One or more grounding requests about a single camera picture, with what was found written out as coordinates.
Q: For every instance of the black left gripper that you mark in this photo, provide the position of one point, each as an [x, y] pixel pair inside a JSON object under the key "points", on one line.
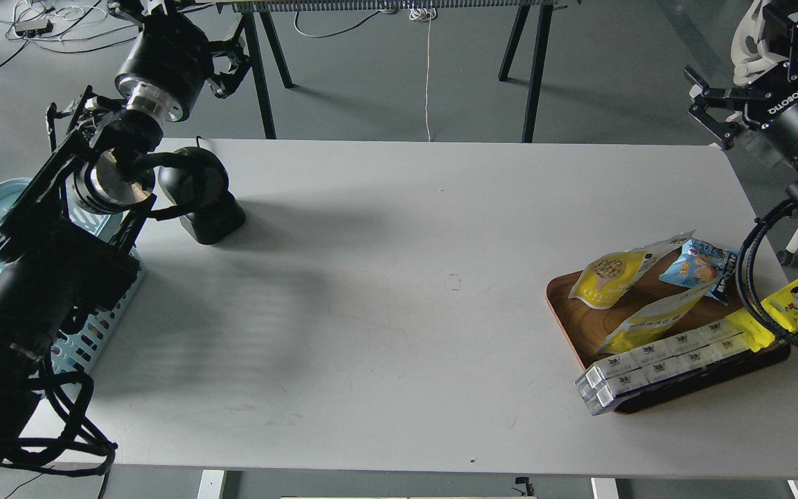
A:
{"points": [[169, 62]]}

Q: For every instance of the yellow nut snack pouch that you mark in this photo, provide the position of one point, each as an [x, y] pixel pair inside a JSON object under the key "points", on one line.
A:
{"points": [[605, 280]]}

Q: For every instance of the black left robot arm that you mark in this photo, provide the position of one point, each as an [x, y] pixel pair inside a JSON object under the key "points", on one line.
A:
{"points": [[65, 244]]}

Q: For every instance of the blue snack bag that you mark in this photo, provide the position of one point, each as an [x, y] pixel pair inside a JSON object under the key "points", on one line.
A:
{"points": [[701, 262]]}

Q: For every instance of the yellow white snack pouch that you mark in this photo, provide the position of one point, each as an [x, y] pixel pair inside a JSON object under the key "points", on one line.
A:
{"points": [[651, 321]]}

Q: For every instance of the white boxed snack pack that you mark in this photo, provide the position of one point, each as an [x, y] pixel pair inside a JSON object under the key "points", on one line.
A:
{"points": [[646, 370]]}

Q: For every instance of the black trestle table stand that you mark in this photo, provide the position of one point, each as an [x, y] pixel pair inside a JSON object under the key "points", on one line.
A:
{"points": [[390, 54]]}

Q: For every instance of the black barcode scanner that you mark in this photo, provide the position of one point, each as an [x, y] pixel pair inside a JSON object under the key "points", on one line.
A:
{"points": [[195, 180]]}

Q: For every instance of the brown wooden tray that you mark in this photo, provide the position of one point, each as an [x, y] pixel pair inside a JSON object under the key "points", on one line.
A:
{"points": [[586, 329]]}

